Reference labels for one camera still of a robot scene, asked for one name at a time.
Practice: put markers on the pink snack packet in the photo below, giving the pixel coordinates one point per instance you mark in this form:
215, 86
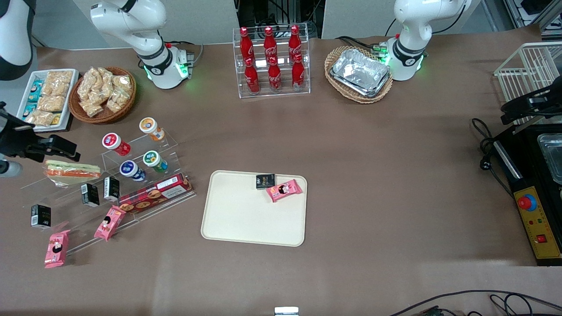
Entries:
284, 190
57, 249
109, 223

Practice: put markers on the light wicker basket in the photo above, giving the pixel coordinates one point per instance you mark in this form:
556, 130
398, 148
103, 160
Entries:
360, 98

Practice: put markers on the red lid cup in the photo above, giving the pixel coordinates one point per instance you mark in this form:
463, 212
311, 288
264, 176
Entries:
114, 142

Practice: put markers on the red cola bottle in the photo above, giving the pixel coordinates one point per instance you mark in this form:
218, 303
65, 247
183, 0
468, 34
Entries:
270, 44
275, 77
298, 74
246, 46
252, 79
295, 43

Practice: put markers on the red biscuit box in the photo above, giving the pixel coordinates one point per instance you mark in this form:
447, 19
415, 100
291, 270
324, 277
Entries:
153, 194

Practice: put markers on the clear bag of crackers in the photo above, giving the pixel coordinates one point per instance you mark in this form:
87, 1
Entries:
87, 85
91, 108
102, 80
122, 83
117, 102

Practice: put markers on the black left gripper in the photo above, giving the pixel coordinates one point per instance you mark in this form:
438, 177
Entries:
545, 99

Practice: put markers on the stack of foil trays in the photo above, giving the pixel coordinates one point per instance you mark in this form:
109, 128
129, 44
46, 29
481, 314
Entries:
360, 72

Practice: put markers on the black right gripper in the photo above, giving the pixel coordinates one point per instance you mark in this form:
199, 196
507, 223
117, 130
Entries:
14, 139

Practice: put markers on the clear acrylic bottle rack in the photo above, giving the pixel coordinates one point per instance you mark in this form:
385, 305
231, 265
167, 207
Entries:
303, 92

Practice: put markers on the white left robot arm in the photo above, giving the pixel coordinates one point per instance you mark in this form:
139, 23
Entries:
410, 48

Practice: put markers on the teal snack packet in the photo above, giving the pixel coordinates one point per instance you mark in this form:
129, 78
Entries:
29, 109
34, 95
37, 84

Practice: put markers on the foil tray in machine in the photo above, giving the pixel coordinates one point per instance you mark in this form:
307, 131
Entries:
552, 156

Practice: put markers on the sandwich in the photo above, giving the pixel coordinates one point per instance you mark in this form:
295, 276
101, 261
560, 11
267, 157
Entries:
72, 172

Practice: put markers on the orange lid cup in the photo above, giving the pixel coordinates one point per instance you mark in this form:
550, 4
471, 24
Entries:
150, 127

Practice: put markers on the dark wicker basket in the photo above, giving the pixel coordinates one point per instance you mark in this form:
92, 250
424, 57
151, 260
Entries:
103, 117

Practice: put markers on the clear acrylic tiered stand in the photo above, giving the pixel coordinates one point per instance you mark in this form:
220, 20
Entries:
171, 147

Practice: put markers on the cream plastic tray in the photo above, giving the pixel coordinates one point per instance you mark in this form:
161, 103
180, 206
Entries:
246, 215

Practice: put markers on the white rectangular snack tray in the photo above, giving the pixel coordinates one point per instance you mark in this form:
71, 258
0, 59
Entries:
70, 101

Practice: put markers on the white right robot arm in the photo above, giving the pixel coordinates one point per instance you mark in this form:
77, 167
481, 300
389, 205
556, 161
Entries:
145, 44

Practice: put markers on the red emergency stop button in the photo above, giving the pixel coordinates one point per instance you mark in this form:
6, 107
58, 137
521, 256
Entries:
527, 202

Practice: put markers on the small black box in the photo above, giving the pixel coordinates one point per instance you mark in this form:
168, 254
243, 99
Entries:
41, 217
90, 195
111, 189
265, 181

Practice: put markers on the beige snack bag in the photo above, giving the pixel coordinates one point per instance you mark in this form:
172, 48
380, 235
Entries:
50, 103
40, 118
59, 77
53, 89

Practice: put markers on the blue lid cup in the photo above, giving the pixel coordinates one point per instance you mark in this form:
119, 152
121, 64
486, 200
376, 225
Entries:
130, 169

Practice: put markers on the green lid cup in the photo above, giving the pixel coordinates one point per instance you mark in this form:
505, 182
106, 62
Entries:
153, 159

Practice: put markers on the black sealing machine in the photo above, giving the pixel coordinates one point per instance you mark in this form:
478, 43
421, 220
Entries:
527, 175

